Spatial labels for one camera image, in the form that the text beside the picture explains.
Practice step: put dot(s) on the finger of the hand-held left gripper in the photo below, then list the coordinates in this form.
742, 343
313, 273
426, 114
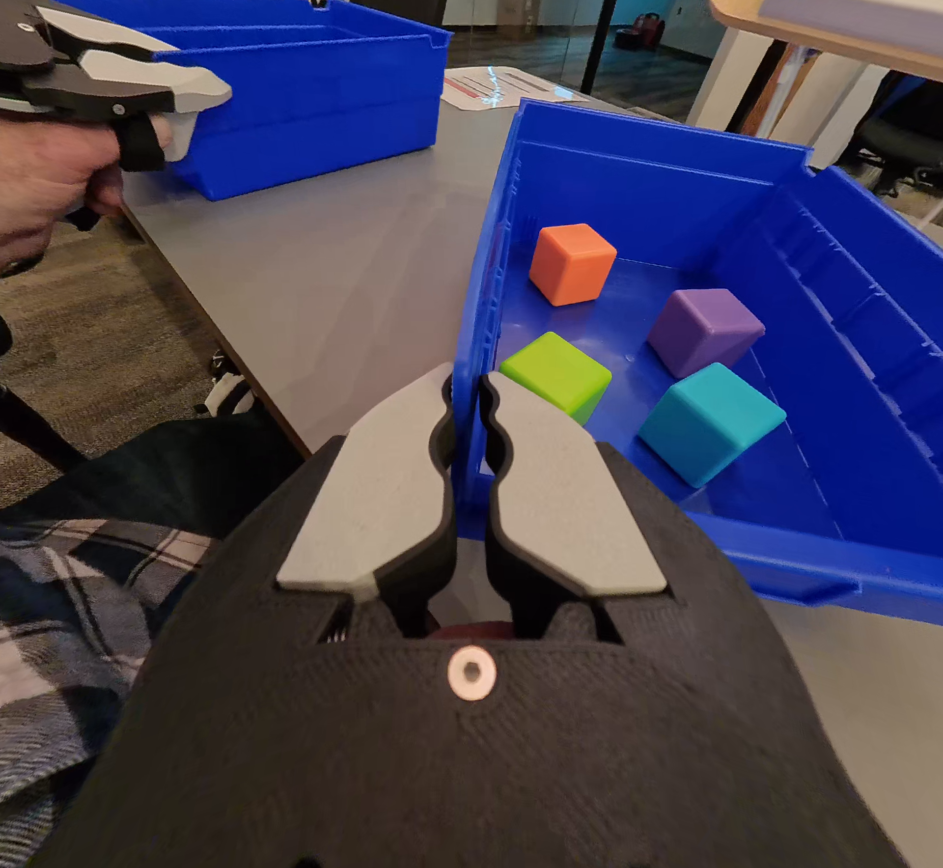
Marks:
162, 79
96, 35

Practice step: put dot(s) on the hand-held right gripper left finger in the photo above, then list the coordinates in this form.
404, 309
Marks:
376, 499

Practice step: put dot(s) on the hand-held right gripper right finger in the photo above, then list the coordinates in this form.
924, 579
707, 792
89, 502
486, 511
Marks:
567, 514

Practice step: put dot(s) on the blue plastic bin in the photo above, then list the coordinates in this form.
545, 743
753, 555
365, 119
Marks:
810, 440
309, 116

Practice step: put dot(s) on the grey desk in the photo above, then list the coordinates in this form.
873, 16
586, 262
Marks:
331, 278

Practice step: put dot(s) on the person's left hand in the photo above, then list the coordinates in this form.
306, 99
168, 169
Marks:
51, 175

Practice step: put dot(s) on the green cube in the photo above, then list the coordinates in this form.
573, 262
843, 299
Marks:
556, 371

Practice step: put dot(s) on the teal cube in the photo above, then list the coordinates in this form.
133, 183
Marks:
707, 422

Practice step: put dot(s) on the black and white shoe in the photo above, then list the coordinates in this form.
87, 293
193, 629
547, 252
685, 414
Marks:
225, 389

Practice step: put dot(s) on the black pants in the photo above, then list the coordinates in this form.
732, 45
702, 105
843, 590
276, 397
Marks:
169, 463

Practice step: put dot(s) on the purple cube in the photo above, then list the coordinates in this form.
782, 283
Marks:
703, 330

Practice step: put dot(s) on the orange cube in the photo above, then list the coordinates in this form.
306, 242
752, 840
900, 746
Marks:
571, 267

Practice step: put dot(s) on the printed paper sheet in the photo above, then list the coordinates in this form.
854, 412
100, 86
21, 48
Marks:
508, 88

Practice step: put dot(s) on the plaid shirt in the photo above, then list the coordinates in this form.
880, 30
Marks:
66, 662

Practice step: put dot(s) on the black pole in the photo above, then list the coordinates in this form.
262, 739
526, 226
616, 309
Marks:
608, 6

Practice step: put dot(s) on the black office chair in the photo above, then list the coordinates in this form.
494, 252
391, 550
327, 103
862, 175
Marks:
899, 131

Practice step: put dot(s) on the white paper holder ledge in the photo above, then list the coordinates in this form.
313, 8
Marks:
847, 13

